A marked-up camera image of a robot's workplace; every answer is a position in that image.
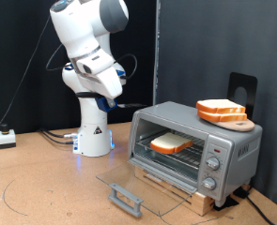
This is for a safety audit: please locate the silver toaster oven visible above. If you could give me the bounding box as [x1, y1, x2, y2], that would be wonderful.
[127, 101, 264, 208]

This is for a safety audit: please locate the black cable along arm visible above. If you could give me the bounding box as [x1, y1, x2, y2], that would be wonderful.
[45, 43, 138, 81]

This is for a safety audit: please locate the black hanging cable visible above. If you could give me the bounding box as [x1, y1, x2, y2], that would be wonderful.
[0, 15, 52, 146]

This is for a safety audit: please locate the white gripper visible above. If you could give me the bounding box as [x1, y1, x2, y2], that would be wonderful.
[78, 64, 124, 108]

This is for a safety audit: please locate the silver oven temperature knob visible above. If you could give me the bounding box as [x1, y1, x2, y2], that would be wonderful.
[206, 157, 221, 172]

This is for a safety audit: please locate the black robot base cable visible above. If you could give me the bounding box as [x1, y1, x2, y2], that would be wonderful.
[40, 130, 76, 145]

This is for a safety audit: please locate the white bread slice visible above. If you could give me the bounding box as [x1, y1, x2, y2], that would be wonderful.
[195, 98, 247, 114]
[149, 131, 194, 155]
[197, 110, 248, 123]

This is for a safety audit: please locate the metal oven rack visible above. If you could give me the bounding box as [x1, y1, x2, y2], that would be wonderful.
[136, 128, 207, 172]

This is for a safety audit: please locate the black oven power cable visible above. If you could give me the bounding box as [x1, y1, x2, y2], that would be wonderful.
[233, 187, 277, 225]

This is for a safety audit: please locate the black cable with silver connector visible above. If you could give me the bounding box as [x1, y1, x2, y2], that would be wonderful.
[38, 127, 80, 141]

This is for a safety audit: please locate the emergency stop button box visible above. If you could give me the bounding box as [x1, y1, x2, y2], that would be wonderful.
[0, 123, 17, 150]

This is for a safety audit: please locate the wooden slatted crate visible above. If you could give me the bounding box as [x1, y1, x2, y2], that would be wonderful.
[133, 164, 216, 218]

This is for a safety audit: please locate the vertical metal pole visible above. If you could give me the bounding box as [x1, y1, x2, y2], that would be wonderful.
[152, 0, 162, 106]

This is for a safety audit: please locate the round wooden cutting board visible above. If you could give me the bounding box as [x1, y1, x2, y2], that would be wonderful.
[211, 118, 255, 132]

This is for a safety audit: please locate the black metal bookend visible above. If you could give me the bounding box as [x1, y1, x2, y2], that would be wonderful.
[227, 71, 258, 121]

